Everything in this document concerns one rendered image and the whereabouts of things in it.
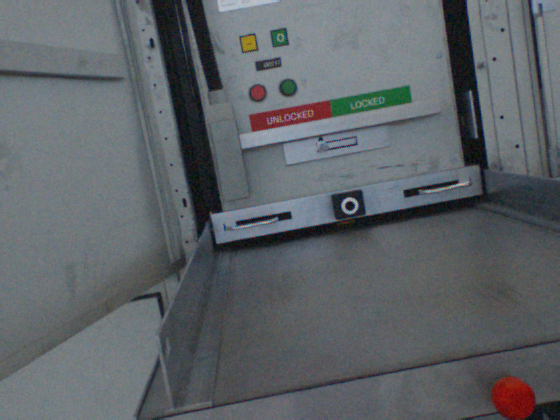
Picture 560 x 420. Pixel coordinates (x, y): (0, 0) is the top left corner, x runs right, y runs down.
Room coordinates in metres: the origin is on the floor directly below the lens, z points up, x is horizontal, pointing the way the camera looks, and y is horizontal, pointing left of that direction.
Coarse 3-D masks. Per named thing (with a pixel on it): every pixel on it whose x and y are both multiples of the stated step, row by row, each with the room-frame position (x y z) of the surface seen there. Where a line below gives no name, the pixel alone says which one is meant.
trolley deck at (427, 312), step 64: (256, 256) 1.12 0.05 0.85; (320, 256) 1.02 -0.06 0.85; (384, 256) 0.93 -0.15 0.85; (448, 256) 0.86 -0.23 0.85; (512, 256) 0.80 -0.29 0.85; (256, 320) 0.72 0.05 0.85; (320, 320) 0.68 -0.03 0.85; (384, 320) 0.64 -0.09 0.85; (448, 320) 0.61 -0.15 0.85; (512, 320) 0.58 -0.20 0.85; (256, 384) 0.53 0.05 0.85; (320, 384) 0.51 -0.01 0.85; (384, 384) 0.51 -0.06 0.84; (448, 384) 0.51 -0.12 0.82
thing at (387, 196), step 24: (456, 168) 1.24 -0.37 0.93; (336, 192) 1.22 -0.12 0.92; (384, 192) 1.22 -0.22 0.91; (408, 192) 1.23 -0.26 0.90; (456, 192) 1.23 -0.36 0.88; (480, 192) 1.23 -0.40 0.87; (216, 216) 1.22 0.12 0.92; (240, 216) 1.22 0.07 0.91; (264, 216) 1.22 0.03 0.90; (288, 216) 1.22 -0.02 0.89; (312, 216) 1.22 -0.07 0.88; (360, 216) 1.22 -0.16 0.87; (216, 240) 1.22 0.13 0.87
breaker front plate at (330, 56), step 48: (288, 0) 1.23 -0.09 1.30; (336, 0) 1.24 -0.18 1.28; (384, 0) 1.24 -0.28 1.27; (432, 0) 1.24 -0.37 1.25; (240, 48) 1.23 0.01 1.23; (288, 48) 1.23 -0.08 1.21; (336, 48) 1.24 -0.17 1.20; (384, 48) 1.24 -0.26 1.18; (432, 48) 1.24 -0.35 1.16; (240, 96) 1.23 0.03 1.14; (288, 96) 1.23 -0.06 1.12; (336, 96) 1.24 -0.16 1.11; (432, 96) 1.24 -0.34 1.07; (288, 144) 1.23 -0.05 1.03; (384, 144) 1.24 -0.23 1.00; (432, 144) 1.24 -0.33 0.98; (288, 192) 1.23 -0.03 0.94
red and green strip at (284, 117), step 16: (352, 96) 1.24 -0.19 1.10; (368, 96) 1.24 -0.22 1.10; (384, 96) 1.24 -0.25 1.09; (400, 96) 1.24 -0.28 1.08; (272, 112) 1.23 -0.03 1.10; (288, 112) 1.23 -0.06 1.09; (304, 112) 1.23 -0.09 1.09; (320, 112) 1.23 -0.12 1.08; (336, 112) 1.23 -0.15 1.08; (352, 112) 1.24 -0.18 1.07; (256, 128) 1.23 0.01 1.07
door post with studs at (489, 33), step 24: (480, 0) 1.20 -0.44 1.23; (480, 24) 1.20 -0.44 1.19; (504, 24) 1.20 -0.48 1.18; (480, 48) 1.20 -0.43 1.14; (504, 48) 1.20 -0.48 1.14; (480, 72) 1.20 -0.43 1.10; (504, 72) 1.20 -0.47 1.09; (480, 96) 1.20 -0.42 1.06; (504, 96) 1.20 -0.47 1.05; (504, 120) 1.20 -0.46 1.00; (504, 144) 1.20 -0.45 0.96; (504, 168) 1.20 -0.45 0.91
